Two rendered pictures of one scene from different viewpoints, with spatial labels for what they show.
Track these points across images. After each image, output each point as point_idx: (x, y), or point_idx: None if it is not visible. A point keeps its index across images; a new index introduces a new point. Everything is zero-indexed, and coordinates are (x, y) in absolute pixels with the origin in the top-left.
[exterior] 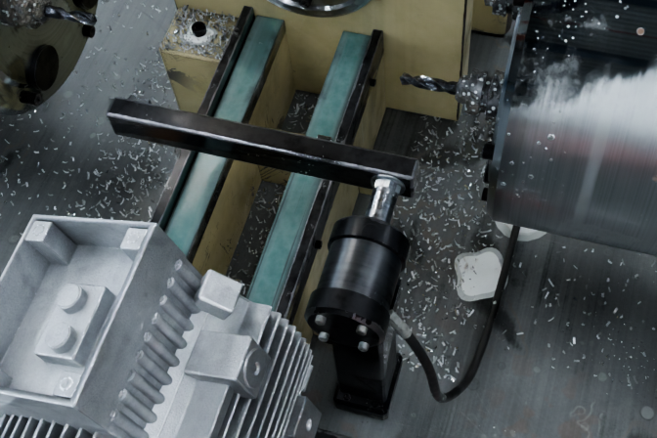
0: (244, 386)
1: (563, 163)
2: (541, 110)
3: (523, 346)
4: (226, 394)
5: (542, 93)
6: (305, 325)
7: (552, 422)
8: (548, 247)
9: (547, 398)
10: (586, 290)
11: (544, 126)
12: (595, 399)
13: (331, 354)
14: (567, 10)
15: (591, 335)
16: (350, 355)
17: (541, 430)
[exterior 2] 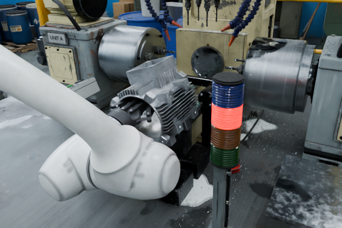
0: (184, 84)
1: (257, 70)
2: (253, 59)
3: (250, 148)
4: (180, 85)
5: (253, 55)
6: (195, 132)
7: (256, 161)
8: (259, 135)
9: (256, 157)
10: (268, 142)
11: (253, 62)
12: (268, 159)
13: (200, 144)
14: (259, 43)
15: (268, 149)
16: (206, 123)
17: (253, 162)
